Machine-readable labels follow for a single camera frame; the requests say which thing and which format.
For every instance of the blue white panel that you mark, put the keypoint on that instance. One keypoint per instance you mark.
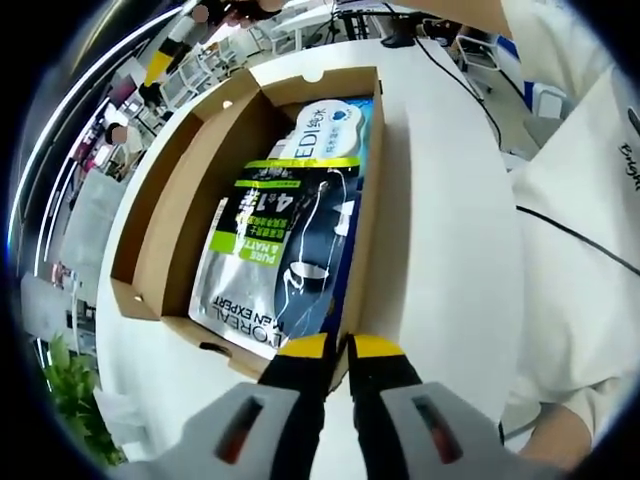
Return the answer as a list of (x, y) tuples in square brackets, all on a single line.
[(535, 85)]

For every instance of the brown cardboard shoe box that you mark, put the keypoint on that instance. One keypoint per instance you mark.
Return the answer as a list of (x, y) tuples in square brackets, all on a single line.
[(165, 225)]

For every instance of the white blue wet wipes pack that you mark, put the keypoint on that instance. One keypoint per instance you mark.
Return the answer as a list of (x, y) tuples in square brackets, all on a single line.
[(330, 130)]

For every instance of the silver green soft pouch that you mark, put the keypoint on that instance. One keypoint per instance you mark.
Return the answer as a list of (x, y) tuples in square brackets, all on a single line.
[(240, 280)]

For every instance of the white swivel armchair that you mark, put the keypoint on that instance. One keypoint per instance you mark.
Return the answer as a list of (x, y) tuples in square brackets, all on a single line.
[(477, 55)]

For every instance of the black frame desk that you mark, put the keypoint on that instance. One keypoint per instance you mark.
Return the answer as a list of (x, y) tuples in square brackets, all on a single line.
[(365, 17)]

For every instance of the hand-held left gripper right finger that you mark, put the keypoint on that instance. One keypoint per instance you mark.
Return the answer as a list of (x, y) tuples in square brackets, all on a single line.
[(435, 430)]

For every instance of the person's white shirt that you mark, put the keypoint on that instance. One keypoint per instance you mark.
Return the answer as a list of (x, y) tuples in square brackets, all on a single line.
[(565, 310)]

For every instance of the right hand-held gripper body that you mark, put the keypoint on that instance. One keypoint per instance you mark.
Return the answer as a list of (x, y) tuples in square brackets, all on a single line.
[(184, 35)]

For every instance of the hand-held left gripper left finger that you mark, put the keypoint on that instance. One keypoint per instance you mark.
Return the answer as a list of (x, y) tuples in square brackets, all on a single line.
[(240, 430)]

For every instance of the green potted plant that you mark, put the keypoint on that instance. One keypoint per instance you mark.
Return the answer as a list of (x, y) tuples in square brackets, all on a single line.
[(75, 400)]

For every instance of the black rounded object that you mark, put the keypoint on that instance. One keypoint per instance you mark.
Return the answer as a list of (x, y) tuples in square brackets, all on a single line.
[(400, 40)]

